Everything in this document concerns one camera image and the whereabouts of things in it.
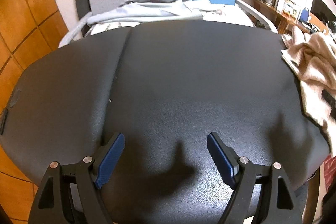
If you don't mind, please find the grey garment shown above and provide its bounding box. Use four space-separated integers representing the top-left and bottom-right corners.
87 0 205 26

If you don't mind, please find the pink blanket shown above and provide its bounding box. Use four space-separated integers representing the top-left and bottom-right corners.
322 154 336 189

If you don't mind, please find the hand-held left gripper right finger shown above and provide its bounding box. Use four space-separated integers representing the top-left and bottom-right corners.
207 132 305 224

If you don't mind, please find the beige knit sweater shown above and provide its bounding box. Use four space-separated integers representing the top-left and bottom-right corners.
281 30 336 156

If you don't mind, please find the wooden desk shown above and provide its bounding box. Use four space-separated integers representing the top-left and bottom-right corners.
255 0 336 35

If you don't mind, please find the small blue chair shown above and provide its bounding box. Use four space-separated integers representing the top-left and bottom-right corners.
299 7 311 22

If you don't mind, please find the white printed cushion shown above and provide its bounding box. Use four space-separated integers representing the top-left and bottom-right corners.
89 1 254 35

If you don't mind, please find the pink knit sweater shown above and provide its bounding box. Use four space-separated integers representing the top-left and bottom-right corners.
285 26 307 51

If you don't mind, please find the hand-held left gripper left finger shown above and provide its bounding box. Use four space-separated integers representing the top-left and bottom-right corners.
28 132 125 224

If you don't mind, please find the black monitor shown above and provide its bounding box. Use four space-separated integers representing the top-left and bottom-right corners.
311 0 336 24

